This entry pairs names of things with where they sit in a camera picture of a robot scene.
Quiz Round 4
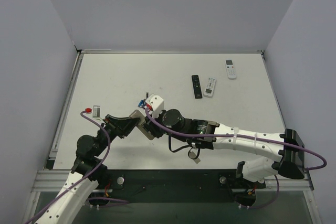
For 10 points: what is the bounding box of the beige white remote control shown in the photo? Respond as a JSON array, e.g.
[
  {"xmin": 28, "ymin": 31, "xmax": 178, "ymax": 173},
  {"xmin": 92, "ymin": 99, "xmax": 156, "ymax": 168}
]
[{"xmin": 130, "ymin": 110, "xmax": 154, "ymax": 141}]

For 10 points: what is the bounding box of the beige battery cover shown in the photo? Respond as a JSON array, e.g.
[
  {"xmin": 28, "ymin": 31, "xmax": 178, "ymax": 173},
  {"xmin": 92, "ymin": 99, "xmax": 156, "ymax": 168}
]
[{"xmin": 188, "ymin": 152, "xmax": 201, "ymax": 164}]

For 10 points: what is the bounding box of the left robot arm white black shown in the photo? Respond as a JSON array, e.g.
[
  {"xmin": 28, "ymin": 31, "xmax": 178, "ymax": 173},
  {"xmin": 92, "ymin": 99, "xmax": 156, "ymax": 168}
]
[{"xmin": 26, "ymin": 111, "xmax": 140, "ymax": 223}]

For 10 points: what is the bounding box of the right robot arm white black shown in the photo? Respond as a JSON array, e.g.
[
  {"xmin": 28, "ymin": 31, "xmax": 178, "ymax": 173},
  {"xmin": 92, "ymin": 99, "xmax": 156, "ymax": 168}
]
[{"xmin": 144, "ymin": 108, "xmax": 305, "ymax": 182}]

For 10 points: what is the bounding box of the black remote control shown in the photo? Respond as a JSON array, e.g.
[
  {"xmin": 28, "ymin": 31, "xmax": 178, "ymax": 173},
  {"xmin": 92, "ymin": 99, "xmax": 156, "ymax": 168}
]
[{"xmin": 191, "ymin": 75, "xmax": 203, "ymax": 99}]

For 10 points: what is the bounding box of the small white remote control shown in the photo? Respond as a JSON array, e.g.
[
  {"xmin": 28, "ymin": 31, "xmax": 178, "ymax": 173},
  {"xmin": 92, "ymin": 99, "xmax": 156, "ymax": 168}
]
[{"xmin": 204, "ymin": 78, "xmax": 216, "ymax": 98}]

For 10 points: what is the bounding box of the white remote with display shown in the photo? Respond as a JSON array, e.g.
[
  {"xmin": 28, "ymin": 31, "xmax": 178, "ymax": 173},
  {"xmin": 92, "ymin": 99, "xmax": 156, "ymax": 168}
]
[{"xmin": 225, "ymin": 59, "xmax": 237, "ymax": 80}]

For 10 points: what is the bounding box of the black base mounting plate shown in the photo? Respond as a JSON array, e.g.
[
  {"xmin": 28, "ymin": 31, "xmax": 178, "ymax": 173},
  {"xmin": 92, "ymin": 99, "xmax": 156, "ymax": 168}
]
[{"xmin": 86, "ymin": 169, "xmax": 267, "ymax": 209}]

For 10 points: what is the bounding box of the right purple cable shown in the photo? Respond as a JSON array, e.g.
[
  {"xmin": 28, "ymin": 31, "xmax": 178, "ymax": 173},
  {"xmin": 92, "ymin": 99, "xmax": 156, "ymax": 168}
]
[{"xmin": 145, "ymin": 108, "xmax": 328, "ymax": 210}]

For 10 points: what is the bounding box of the purple cable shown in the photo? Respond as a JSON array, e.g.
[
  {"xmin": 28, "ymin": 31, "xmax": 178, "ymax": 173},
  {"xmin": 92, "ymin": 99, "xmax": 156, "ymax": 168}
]
[
  {"xmin": 26, "ymin": 110, "xmax": 131, "ymax": 222},
  {"xmin": 145, "ymin": 108, "xmax": 328, "ymax": 210}
]

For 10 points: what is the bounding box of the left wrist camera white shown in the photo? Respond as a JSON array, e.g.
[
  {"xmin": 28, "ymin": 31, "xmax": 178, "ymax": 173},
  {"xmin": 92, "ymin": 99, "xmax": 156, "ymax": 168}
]
[{"xmin": 85, "ymin": 105, "xmax": 102, "ymax": 121}]

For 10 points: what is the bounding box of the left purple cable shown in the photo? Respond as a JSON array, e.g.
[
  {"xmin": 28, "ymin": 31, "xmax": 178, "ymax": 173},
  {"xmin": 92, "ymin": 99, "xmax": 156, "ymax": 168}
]
[{"xmin": 26, "ymin": 110, "xmax": 131, "ymax": 222}]

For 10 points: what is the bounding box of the aluminium frame rail left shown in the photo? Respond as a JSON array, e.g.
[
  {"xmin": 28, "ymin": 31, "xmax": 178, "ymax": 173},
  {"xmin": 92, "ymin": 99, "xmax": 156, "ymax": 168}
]
[{"xmin": 43, "ymin": 51, "xmax": 83, "ymax": 170}]

